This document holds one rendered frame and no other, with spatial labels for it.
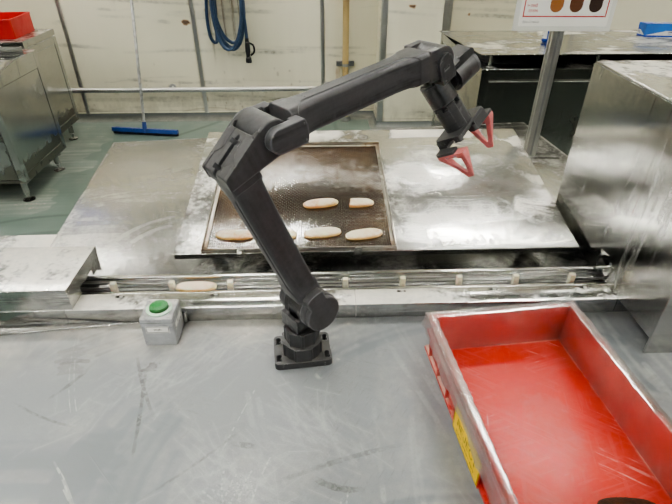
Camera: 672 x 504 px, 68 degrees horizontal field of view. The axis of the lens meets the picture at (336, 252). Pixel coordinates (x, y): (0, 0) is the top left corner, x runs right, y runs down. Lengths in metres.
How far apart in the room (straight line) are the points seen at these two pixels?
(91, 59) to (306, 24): 1.93
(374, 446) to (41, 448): 0.59
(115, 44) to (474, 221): 4.13
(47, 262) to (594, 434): 1.22
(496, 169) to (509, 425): 0.87
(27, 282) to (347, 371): 0.74
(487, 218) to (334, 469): 0.82
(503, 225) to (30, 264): 1.19
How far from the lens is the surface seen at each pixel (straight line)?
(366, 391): 1.03
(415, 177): 1.55
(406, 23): 4.49
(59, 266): 1.33
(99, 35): 5.11
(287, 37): 4.76
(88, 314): 1.27
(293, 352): 1.04
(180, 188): 1.81
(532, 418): 1.04
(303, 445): 0.95
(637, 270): 1.27
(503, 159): 1.70
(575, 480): 0.99
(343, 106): 0.85
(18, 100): 3.89
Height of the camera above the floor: 1.60
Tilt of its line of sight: 34 degrees down
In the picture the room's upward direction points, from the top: straight up
